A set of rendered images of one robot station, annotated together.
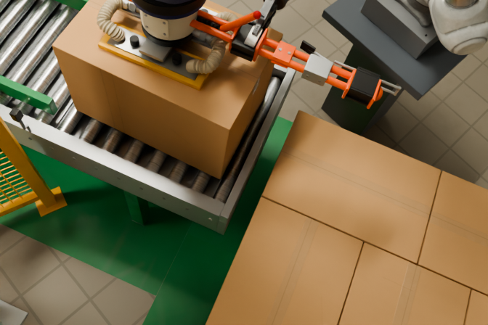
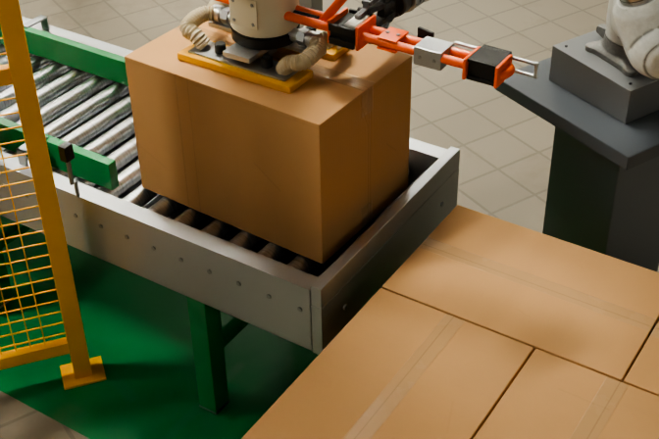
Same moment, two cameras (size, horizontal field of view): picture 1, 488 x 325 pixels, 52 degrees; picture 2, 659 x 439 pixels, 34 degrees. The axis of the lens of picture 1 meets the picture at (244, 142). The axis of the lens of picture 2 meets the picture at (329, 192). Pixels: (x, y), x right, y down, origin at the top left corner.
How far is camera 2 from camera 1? 145 cm
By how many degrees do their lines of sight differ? 32
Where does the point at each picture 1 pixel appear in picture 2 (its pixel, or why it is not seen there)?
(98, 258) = not seen: outside the picture
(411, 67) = (616, 131)
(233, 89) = (333, 94)
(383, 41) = (577, 106)
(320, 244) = (462, 344)
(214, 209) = (304, 282)
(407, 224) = (612, 334)
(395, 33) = (592, 92)
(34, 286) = not seen: outside the picture
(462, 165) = not seen: outside the picture
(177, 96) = (261, 97)
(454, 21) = (633, 23)
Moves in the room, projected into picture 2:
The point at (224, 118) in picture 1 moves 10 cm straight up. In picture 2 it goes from (314, 116) to (313, 76)
